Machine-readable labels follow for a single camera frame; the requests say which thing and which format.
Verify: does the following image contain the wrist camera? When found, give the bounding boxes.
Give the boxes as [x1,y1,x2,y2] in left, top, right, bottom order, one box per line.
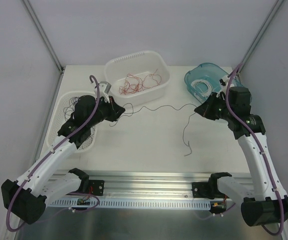
[94,81,111,103]
[219,75,237,89]

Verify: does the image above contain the white perforated flat basket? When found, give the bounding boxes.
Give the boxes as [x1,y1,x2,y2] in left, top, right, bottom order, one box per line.
[46,91,97,154]

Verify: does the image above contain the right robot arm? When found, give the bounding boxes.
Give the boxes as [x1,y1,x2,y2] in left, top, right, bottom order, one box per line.
[194,86,288,227]

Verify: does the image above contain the purple wire coil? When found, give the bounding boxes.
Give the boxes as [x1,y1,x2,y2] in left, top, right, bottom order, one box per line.
[63,96,97,148]

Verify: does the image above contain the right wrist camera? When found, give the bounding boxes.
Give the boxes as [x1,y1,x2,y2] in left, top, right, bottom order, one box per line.
[219,75,237,89]

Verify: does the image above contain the aluminium mounting rail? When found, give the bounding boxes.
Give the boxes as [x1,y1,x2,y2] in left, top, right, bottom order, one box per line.
[85,170,211,200]

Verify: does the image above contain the right aluminium frame post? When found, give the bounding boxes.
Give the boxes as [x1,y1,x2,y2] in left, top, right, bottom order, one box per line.
[239,0,286,73]

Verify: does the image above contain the white deep plastic basket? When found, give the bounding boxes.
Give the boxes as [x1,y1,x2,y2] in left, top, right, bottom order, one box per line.
[104,50,170,106]

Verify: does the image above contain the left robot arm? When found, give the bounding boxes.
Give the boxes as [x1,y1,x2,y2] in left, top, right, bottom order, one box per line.
[1,95,125,227]

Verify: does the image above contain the white slotted cable duct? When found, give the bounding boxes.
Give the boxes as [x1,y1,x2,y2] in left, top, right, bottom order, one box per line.
[50,197,211,211]

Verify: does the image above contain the left aluminium frame post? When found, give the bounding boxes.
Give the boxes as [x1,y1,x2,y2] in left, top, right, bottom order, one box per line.
[20,0,64,73]

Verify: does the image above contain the white wire coil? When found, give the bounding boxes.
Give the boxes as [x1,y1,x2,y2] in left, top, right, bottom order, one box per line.
[191,78,214,98]

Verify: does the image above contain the aluminium frame post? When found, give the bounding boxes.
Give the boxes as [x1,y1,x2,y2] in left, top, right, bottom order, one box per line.
[20,0,64,73]
[239,0,286,73]

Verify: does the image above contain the red wire in basket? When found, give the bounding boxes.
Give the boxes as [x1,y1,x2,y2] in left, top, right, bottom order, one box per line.
[118,69,162,96]

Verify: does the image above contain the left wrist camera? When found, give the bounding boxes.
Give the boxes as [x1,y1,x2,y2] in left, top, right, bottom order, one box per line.
[94,81,111,103]

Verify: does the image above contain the teal transparent plastic bin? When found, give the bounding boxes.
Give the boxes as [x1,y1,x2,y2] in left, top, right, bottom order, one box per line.
[184,62,230,104]

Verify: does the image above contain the red purple white wires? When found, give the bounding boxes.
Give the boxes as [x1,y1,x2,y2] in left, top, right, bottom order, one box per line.
[110,102,201,158]

